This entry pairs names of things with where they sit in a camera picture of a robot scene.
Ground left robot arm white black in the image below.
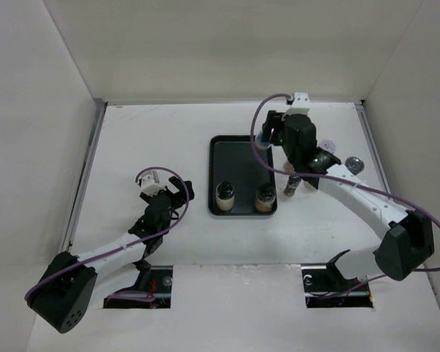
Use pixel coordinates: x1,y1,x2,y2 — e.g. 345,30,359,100
25,172,195,334

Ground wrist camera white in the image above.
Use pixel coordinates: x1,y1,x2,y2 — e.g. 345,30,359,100
135,170,166,197
284,92,311,116

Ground white powder bottle black cap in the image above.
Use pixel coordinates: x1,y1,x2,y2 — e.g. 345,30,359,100
215,180,235,211

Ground black rectangular tray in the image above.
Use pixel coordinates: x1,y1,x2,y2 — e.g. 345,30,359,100
208,135,277,216

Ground brown spice bottle black cap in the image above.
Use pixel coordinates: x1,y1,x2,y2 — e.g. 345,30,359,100
254,183,276,213

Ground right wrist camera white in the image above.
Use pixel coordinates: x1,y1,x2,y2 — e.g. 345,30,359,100
284,92,311,116

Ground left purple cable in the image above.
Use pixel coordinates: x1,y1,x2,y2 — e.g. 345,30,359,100
24,166,191,304

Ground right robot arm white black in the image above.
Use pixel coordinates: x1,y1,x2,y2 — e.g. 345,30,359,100
257,110,434,290

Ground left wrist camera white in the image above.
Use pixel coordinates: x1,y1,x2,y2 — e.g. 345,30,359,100
135,170,166,197

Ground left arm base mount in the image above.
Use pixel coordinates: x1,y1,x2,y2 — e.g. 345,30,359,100
103,260,174,309

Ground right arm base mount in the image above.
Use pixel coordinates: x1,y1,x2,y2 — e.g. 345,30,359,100
301,251,373,309

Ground small black pepper bottle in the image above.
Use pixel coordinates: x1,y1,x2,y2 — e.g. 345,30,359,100
283,176,301,197

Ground tall blue label spice jar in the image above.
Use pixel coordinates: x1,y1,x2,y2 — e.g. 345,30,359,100
254,132,271,150

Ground pink cap spice bottle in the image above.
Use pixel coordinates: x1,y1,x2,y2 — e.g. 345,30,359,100
283,161,295,175

